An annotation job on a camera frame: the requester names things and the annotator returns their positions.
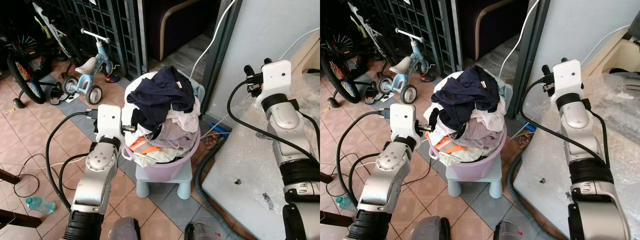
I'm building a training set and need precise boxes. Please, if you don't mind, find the dark wooden furniture frame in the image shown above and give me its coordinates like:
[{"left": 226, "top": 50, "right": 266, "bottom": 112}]
[
  {"left": 320, "top": 172, "right": 357, "bottom": 229},
  {"left": 0, "top": 168, "right": 42, "bottom": 229}
]

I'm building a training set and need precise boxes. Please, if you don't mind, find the beige plastic tub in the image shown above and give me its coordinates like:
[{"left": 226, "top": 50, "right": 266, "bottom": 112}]
[{"left": 581, "top": 24, "right": 640, "bottom": 77}]

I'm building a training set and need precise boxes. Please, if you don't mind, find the dark metal grid gate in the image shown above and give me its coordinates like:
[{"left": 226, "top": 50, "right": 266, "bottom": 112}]
[
  {"left": 36, "top": 0, "right": 149, "bottom": 82},
  {"left": 344, "top": 0, "right": 464, "bottom": 77}
]

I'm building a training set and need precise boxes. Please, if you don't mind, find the light blue plastic stool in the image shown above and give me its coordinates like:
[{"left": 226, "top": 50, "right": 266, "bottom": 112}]
[
  {"left": 445, "top": 162, "right": 504, "bottom": 199},
  {"left": 135, "top": 162, "right": 194, "bottom": 200}
]

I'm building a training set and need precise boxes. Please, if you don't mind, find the white power cable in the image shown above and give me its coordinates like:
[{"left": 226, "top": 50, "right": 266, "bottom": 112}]
[
  {"left": 498, "top": 0, "right": 542, "bottom": 77},
  {"left": 189, "top": 0, "right": 239, "bottom": 79}
]

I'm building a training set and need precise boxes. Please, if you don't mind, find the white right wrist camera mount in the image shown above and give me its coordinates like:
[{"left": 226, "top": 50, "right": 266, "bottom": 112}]
[
  {"left": 549, "top": 59, "right": 584, "bottom": 99},
  {"left": 260, "top": 60, "right": 293, "bottom": 102}
]

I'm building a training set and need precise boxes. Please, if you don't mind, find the black child bicycle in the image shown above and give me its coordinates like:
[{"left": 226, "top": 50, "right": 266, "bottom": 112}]
[
  {"left": 320, "top": 1, "right": 375, "bottom": 107},
  {"left": 0, "top": 2, "right": 63, "bottom": 109}
]

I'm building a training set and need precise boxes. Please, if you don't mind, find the orange striped garment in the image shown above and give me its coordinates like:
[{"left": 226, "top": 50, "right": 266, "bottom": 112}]
[
  {"left": 130, "top": 135, "right": 164, "bottom": 154},
  {"left": 436, "top": 135, "right": 469, "bottom": 156}
]

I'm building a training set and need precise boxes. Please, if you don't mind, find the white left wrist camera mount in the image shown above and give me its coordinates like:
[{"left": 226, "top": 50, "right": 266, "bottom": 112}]
[
  {"left": 388, "top": 103, "right": 421, "bottom": 144},
  {"left": 94, "top": 104, "right": 125, "bottom": 142}
]

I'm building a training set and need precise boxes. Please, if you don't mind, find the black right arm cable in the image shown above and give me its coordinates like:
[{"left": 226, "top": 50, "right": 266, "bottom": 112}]
[
  {"left": 519, "top": 76, "right": 612, "bottom": 172},
  {"left": 227, "top": 79, "right": 321, "bottom": 167}
]

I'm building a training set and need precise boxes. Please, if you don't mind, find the light blue child tricycle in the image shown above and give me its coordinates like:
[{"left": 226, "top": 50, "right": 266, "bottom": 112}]
[
  {"left": 375, "top": 27, "right": 434, "bottom": 105},
  {"left": 62, "top": 28, "right": 119, "bottom": 106}
]

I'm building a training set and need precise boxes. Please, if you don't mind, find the grey bubble-wrapped washing machine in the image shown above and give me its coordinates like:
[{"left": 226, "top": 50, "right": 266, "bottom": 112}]
[
  {"left": 513, "top": 71, "right": 640, "bottom": 240},
  {"left": 201, "top": 74, "right": 321, "bottom": 240}
]

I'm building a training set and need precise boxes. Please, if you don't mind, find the thin black floor wire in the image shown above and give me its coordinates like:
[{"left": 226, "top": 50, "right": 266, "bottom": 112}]
[
  {"left": 13, "top": 152, "right": 77, "bottom": 199},
  {"left": 320, "top": 150, "right": 381, "bottom": 187}
]

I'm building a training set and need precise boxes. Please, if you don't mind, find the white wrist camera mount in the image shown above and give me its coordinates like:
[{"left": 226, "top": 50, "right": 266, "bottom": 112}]
[
  {"left": 549, "top": 59, "right": 584, "bottom": 99},
  {"left": 94, "top": 104, "right": 125, "bottom": 142},
  {"left": 260, "top": 60, "right": 293, "bottom": 102},
  {"left": 388, "top": 103, "right": 421, "bottom": 144}
]

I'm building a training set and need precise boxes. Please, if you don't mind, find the grey left robot leg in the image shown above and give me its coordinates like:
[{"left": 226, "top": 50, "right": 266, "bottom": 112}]
[
  {"left": 413, "top": 215, "right": 451, "bottom": 240},
  {"left": 108, "top": 216, "right": 142, "bottom": 240}
]

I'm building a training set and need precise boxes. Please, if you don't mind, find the grey corrugated drain hose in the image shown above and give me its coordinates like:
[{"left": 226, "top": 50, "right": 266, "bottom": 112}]
[
  {"left": 507, "top": 154, "right": 552, "bottom": 240},
  {"left": 193, "top": 134, "right": 232, "bottom": 232}
]

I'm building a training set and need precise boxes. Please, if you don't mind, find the purple plastic laundry basin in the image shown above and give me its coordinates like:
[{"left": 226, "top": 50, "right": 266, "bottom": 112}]
[
  {"left": 432, "top": 124, "right": 507, "bottom": 182},
  {"left": 123, "top": 124, "right": 202, "bottom": 184}
]

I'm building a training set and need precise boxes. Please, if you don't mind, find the grey garment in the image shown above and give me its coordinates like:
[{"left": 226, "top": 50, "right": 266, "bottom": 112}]
[
  {"left": 462, "top": 121, "right": 505, "bottom": 150},
  {"left": 157, "top": 122, "right": 199, "bottom": 150}
]

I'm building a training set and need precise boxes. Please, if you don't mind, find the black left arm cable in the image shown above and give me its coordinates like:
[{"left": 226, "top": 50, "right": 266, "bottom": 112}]
[
  {"left": 335, "top": 109, "right": 394, "bottom": 202},
  {"left": 45, "top": 109, "right": 102, "bottom": 211}
]

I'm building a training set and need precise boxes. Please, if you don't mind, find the brown sandal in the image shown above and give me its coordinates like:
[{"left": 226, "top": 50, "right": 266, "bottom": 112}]
[
  {"left": 517, "top": 131, "right": 533, "bottom": 151},
  {"left": 204, "top": 130, "right": 221, "bottom": 149}
]

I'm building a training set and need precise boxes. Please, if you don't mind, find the clear plastic water bottle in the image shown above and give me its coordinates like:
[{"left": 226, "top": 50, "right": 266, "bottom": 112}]
[
  {"left": 335, "top": 195, "right": 359, "bottom": 211},
  {"left": 25, "top": 196, "right": 58, "bottom": 215}
]

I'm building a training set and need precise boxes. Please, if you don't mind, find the dark navy garment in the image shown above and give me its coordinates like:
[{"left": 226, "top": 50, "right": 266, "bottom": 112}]
[
  {"left": 127, "top": 65, "right": 196, "bottom": 133},
  {"left": 432, "top": 64, "right": 501, "bottom": 133}
]

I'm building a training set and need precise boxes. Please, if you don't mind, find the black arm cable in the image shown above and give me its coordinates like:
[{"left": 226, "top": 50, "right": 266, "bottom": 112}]
[
  {"left": 45, "top": 109, "right": 102, "bottom": 211},
  {"left": 227, "top": 79, "right": 321, "bottom": 167},
  {"left": 519, "top": 76, "right": 612, "bottom": 172},
  {"left": 335, "top": 109, "right": 394, "bottom": 202}
]

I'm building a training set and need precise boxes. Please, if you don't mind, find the dark armchair with wooden trim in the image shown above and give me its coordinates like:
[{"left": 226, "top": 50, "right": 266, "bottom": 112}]
[
  {"left": 456, "top": 0, "right": 529, "bottom": 59},
  {"left": 144, "top": 0, "right": 222, "bottom": 62}
]

